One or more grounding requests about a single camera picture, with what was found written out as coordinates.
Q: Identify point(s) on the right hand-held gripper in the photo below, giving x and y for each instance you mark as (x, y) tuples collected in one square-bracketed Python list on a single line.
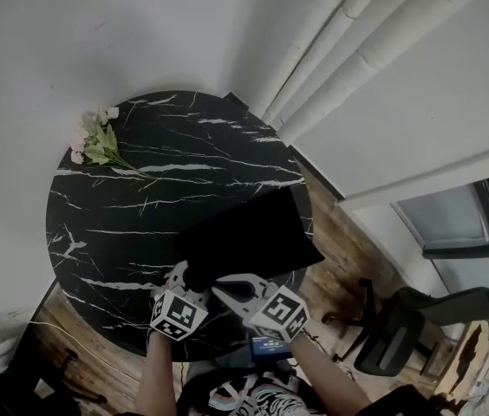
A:
[(281, 314)]

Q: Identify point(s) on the small screen device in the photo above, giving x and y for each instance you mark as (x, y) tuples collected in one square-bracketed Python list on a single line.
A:
[(269, 348)]

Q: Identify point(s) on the thin white pipe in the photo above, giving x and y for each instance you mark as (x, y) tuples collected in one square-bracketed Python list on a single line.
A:
[(340, 50), (314, 46)]

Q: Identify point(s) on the dark framed window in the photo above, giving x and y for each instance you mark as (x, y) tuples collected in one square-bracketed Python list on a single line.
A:
[(452, 219)]

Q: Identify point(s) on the black office chair with headrest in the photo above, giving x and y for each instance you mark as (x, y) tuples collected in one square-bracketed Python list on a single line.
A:
[(14, 371)]

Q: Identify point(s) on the thick white insulated pipe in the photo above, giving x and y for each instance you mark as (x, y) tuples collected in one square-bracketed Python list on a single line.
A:
[(383, 59)]

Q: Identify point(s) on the wooden desk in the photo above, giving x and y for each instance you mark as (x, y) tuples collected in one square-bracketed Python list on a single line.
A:
[(465, 358)]

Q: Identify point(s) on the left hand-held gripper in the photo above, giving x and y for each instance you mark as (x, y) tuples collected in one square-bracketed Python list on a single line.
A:
[(179, 314)]

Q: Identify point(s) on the black cloth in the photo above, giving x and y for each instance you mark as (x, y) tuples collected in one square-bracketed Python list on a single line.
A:
[(249, 236)]

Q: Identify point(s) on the black mesh office chair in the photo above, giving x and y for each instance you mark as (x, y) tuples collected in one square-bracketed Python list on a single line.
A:
[(396, 332)]

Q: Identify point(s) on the person's left forearm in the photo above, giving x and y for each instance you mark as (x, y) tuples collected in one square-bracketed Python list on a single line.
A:
[(155, 375)]

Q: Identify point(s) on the pale artificial flower bunch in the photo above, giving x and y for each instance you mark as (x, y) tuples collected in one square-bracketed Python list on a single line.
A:
[(97, 143)]

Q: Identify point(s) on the person's right forearm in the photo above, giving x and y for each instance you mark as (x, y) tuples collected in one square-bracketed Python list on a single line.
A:
[(327, 375)]

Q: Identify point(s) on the person's black printed shirt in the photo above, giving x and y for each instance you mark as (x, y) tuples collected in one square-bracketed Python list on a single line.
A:
[(253, 397)]

